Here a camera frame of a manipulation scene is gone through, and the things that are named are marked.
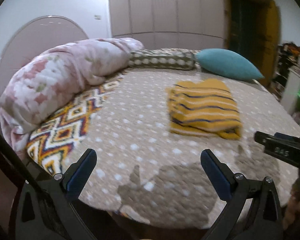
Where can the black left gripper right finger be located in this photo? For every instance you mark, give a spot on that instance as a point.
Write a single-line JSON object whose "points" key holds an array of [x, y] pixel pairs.
{"points": [[219, 174]]}

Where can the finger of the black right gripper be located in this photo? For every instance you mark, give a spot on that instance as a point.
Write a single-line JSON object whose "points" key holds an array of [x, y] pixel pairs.
{"points": [[281, 146]]}

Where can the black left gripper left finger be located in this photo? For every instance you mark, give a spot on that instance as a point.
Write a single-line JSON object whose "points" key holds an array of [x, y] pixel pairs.
{"points": [[77, 175]]}

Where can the yellow striped knit sweater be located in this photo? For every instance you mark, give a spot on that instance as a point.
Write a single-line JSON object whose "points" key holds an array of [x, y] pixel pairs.
{"points": [[203, 109]]}

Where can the person's right hand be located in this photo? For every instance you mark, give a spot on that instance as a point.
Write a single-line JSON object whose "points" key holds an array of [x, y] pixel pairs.
{"points": [[293, 206]]}

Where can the geometric patterned fleece blanket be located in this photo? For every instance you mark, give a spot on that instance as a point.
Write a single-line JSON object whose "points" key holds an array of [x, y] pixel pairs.
{"points": [[65, 129]]}

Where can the white shelving unit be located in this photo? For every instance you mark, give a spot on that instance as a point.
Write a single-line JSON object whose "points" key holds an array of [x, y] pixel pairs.
{"points": [[285, 85]]}

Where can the beige dotted quilt bedspread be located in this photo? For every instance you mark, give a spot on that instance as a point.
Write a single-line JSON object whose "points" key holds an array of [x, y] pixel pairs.
{"points": [[154, 176]]}

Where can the pink floral comforter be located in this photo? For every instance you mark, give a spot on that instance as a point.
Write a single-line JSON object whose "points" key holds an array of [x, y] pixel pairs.
{"points": [[51, 80]]}

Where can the teal cushion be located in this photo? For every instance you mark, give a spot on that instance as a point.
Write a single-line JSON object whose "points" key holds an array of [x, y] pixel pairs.
{"points": [[228, 64]]}

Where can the olive bolster pillow white spots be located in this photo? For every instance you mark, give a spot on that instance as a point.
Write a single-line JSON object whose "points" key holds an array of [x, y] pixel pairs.
{"points": [[165, 58]]}

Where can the brown wooden door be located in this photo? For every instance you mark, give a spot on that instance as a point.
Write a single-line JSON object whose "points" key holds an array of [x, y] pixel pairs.
{"points": [[254, 32]]}

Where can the pink arched headboard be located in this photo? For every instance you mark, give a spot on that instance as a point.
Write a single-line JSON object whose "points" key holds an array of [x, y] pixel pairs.
{"points": [[33, 38]]}

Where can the white wardrobe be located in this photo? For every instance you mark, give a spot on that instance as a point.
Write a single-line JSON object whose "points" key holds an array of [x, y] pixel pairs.
{"points": [[188, 24]]}

